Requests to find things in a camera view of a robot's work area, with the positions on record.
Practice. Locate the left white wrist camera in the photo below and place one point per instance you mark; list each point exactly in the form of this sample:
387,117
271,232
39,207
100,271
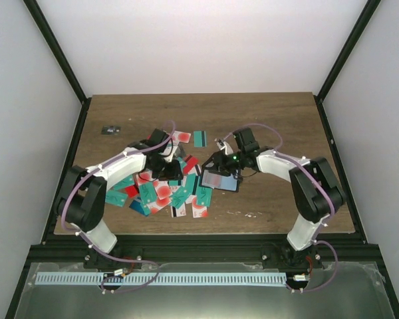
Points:
170,151

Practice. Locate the right black frame post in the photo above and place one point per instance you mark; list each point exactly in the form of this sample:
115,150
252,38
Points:
350,43

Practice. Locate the teal card with stripe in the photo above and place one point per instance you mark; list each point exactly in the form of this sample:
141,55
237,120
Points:
200,139

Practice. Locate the teal VIP card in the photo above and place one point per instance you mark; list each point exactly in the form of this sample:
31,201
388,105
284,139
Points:
203,195

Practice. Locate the small black tag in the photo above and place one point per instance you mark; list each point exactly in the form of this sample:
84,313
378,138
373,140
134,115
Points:
110,130

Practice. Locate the teal card lower left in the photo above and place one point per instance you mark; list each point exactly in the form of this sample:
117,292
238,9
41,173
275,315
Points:
115,198

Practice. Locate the left black frame post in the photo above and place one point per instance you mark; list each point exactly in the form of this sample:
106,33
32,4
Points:
52,42

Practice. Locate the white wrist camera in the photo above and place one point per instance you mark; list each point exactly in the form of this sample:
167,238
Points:
224,147
170,151

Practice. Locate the black front rail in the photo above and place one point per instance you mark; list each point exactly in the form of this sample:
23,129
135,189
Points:
193,248

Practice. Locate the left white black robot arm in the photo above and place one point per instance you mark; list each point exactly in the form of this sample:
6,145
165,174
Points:
82,196

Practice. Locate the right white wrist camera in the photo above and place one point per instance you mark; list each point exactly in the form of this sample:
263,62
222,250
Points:
224,147

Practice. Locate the black frame post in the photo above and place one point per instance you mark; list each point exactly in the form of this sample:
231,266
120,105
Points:
350,43
52,42

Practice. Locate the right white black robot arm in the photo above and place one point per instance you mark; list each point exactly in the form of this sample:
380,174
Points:
317,193

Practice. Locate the black card holder wallet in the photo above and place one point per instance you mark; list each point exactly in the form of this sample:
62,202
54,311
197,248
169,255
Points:
220,182

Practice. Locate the blue card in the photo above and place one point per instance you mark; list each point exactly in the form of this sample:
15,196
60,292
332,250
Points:
138,206

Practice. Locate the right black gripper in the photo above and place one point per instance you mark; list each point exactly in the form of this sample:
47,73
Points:
220,165

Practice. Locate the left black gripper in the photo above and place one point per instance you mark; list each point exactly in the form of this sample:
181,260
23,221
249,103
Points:
173,174

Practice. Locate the light blue slotted strip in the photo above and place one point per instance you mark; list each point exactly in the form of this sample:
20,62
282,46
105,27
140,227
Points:
164,279

